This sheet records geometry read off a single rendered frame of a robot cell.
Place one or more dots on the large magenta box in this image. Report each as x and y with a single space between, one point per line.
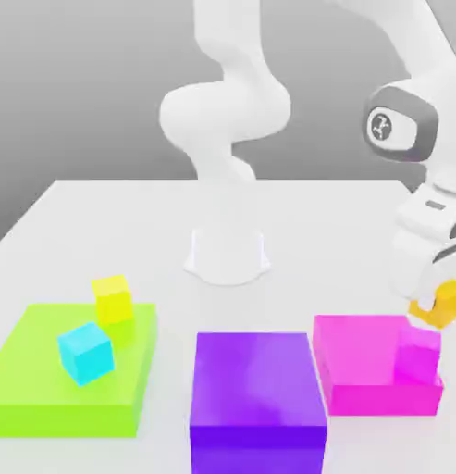
357 351

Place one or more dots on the small magenta cube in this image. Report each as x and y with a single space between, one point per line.
416 359

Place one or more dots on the large purple box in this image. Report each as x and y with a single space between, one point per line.
257 389

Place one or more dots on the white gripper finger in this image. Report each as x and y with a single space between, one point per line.
427 300

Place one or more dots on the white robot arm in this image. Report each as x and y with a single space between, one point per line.
227 111

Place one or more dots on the small orange cube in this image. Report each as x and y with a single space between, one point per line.
447 307

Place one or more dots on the large green box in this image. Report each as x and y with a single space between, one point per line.
35 370

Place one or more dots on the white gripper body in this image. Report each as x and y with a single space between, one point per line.
410 259

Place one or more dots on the small cyan cube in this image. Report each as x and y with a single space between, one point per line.
87 355

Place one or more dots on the small yellow cube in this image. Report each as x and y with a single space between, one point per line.
114 301

